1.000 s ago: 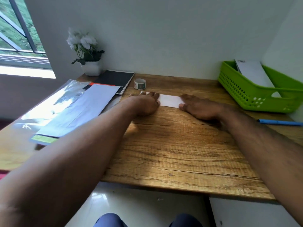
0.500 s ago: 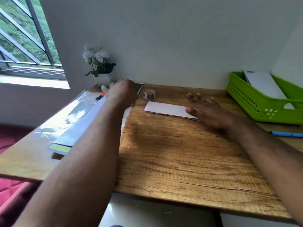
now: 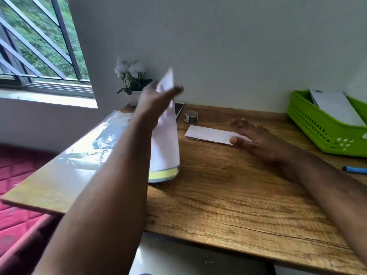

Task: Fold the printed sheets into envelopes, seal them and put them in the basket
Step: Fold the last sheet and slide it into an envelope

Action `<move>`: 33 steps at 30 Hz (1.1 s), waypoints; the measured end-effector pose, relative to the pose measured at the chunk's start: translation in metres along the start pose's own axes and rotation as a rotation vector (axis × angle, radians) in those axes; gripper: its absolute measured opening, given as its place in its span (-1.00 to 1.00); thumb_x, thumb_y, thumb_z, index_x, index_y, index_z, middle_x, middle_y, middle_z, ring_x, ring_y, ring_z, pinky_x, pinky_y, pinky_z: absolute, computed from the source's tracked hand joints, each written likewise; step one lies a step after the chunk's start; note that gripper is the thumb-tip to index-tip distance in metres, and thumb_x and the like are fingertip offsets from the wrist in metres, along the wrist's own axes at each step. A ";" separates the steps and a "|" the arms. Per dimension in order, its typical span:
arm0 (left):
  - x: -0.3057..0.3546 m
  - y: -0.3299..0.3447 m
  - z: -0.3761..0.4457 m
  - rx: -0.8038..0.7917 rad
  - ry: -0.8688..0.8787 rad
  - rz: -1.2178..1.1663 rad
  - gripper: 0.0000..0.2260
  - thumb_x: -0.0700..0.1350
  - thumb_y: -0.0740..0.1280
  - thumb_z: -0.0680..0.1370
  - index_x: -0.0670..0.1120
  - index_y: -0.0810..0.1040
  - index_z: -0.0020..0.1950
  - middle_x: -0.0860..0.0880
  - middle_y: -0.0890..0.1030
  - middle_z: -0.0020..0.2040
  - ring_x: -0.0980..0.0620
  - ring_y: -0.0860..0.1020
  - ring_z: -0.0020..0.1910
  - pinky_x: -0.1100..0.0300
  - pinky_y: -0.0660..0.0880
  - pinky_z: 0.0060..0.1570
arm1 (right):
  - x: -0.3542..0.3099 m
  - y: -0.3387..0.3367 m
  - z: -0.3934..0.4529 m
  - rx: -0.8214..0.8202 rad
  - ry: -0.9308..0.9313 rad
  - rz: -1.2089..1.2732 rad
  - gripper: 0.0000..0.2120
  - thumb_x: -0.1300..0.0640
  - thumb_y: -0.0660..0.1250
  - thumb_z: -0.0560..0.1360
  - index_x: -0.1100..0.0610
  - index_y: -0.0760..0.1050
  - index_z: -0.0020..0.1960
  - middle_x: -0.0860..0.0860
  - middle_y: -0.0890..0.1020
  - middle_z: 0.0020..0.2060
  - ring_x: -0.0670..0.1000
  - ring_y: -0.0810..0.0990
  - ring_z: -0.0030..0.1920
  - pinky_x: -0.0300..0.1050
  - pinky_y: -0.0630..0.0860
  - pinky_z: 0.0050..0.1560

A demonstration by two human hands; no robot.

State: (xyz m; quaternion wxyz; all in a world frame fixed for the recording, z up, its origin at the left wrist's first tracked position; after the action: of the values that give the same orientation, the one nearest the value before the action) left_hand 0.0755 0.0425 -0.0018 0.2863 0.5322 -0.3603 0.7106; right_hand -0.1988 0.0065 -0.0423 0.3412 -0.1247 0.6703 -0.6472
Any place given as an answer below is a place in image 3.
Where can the grey window frame rail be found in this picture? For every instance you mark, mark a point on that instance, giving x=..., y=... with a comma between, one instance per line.
x=43, y=87

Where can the person's right hand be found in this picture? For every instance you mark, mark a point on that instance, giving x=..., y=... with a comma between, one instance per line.
x=263, y=143

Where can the patterned tape roll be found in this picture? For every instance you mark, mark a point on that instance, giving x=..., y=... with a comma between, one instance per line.
x=187, y=118

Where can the person's right forearm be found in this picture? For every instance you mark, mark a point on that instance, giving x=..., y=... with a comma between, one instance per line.
x=329, y=191

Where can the blue pen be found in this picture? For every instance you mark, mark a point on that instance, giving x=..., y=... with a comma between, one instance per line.
x=355, y=170

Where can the clear plastic wrapper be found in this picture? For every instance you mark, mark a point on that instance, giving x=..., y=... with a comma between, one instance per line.
x=94, y=143

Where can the person's left hand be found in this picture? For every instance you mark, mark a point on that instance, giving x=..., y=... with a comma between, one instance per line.
x=152, y=105

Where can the black notebook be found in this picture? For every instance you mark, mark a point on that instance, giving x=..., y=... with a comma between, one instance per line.
x=179, y=108

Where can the white flower plant in pot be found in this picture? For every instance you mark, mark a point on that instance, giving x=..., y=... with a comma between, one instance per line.
x=133, y=97

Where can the person's left forearm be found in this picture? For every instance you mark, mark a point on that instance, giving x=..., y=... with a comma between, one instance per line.
x=106, y=203

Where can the green plastic basket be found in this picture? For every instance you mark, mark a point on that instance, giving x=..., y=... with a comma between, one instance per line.
x=315, y=131

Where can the stack of white envelopes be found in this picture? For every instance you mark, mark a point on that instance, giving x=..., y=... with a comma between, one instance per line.
x=166, y=146

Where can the black white printed paper sheet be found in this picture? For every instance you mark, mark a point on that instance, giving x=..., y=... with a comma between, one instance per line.
x=206, y=134

